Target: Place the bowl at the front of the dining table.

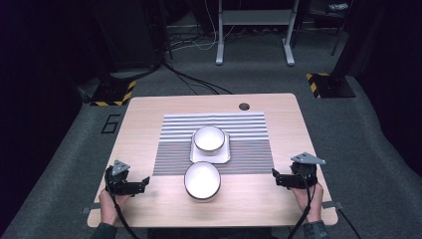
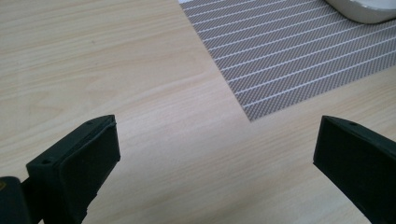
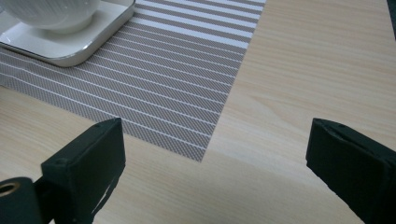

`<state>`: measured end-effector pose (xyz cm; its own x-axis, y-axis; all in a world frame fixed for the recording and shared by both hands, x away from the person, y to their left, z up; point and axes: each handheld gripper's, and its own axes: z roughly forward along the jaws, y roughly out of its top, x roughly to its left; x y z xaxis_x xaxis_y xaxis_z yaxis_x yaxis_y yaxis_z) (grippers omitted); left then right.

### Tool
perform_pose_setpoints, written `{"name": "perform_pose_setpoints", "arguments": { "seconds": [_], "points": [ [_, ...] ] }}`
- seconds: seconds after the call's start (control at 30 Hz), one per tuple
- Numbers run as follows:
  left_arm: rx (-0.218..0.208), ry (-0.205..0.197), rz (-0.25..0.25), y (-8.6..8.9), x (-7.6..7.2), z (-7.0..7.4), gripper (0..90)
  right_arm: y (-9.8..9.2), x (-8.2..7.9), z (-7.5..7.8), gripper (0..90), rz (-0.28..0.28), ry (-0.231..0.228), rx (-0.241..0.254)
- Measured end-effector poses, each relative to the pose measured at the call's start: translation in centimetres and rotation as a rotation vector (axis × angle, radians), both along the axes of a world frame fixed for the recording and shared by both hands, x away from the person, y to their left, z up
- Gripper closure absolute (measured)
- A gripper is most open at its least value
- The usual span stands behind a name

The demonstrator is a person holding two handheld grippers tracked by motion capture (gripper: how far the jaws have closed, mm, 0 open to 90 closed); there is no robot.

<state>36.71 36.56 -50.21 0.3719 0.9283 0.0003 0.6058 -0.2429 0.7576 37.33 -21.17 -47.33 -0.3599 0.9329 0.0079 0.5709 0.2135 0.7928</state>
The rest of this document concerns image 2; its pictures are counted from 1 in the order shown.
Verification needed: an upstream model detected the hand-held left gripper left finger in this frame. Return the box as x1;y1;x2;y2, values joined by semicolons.
25;114;121;224

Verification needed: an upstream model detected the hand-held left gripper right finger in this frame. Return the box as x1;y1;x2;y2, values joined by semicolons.
312;115;396;224

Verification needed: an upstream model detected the grey striped placemat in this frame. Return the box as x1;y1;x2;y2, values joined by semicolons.
178;0;396;122

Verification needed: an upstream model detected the white rectangular tray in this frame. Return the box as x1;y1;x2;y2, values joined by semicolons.
323;0;396;25

